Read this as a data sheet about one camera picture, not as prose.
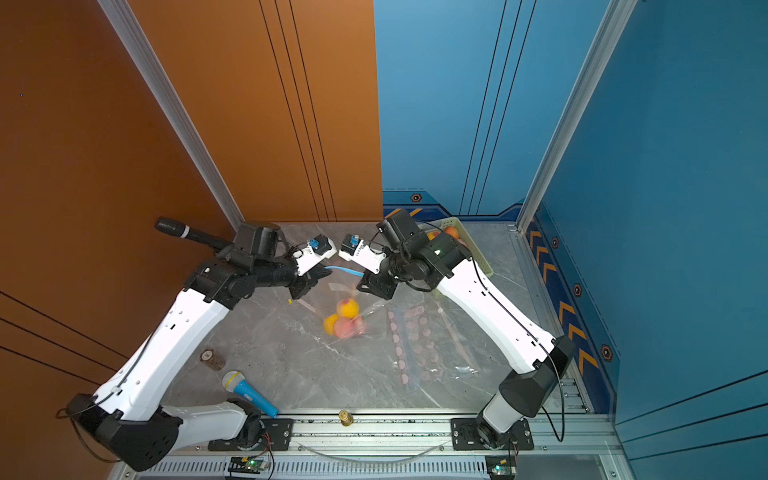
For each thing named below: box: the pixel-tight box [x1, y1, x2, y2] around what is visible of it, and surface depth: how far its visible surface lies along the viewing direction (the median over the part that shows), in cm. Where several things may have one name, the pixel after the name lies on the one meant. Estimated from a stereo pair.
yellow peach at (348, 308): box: [337, 298, 360, 319], surface depth 87 cm
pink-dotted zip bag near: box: [385, 289, 483, 391], surface depth 89 cm
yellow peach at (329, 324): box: [324, 314, 338, 336], surface depth 87 cm
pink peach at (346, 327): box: [334, 315, 360, 338], surface depth 82 cm
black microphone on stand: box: [155, 217, 234, 253], surface depth 82 cm
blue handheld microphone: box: [222, 370, 279, 419], surface depth 80 cm
